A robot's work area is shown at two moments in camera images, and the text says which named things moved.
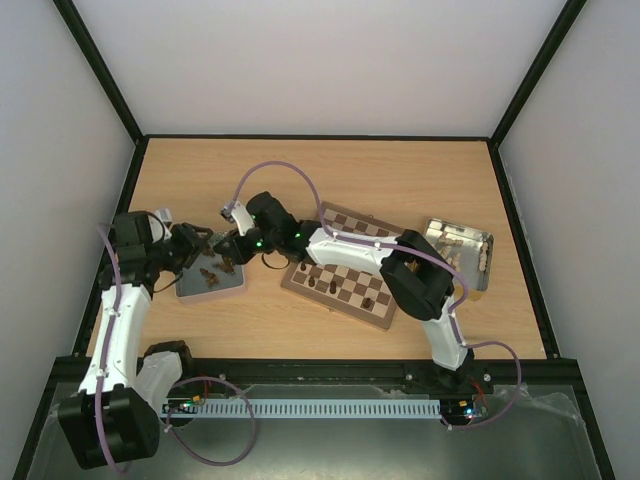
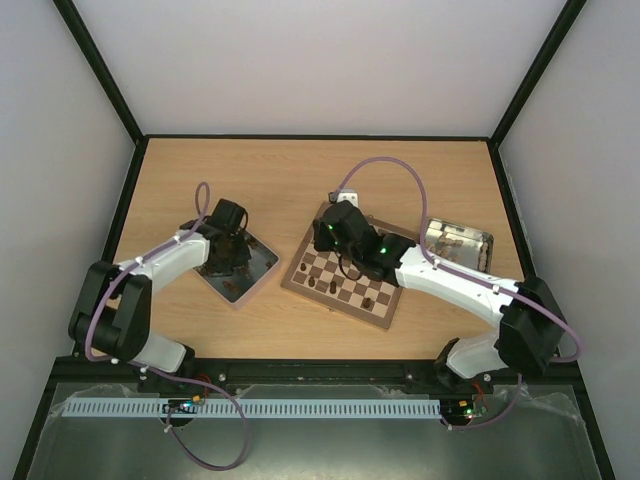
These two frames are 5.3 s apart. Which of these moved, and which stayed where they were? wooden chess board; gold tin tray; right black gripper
Moved: right black gripper
Stayed: wooden chess board; gold tin tray
